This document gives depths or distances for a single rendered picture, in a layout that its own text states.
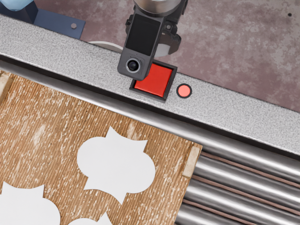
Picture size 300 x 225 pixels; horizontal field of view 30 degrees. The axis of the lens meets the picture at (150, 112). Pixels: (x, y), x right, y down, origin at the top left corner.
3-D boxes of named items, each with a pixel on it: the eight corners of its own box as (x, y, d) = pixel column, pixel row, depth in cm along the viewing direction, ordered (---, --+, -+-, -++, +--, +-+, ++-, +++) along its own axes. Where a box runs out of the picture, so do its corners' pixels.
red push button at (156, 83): (144, 62, 113) (143, 60, 112) (172, 72, 112) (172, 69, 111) (134, 89, 111) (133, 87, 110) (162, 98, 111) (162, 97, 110)
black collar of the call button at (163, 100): (141, 57, 113) (141, 54, 112) (177, 69, 112) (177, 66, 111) (128, 91, 111) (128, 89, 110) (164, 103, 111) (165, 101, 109)
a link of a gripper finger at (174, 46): (180, 49, 94) (182, 28, 86) (177, 57, 94) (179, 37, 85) (153, 41, 94) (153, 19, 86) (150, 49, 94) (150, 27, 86)
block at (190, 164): (191, 147, 106) (192, 144, 103) (200, 151, 106) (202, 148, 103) (180, 176, 105) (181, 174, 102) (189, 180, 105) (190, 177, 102)
